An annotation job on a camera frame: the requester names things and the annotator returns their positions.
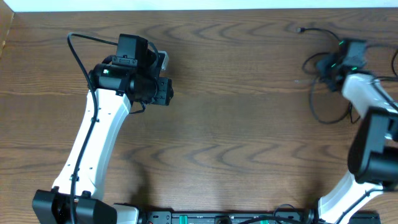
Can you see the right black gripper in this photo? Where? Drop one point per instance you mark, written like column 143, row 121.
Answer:
column 322, row 63

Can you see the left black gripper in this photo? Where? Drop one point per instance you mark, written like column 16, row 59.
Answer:
column 165, row 94

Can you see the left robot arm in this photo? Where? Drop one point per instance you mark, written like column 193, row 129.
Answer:
column 131, row 75

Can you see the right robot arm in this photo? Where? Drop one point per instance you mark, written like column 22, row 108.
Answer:
column 372, row 165

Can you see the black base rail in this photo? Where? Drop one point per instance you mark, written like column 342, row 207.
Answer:
column 224, row 217

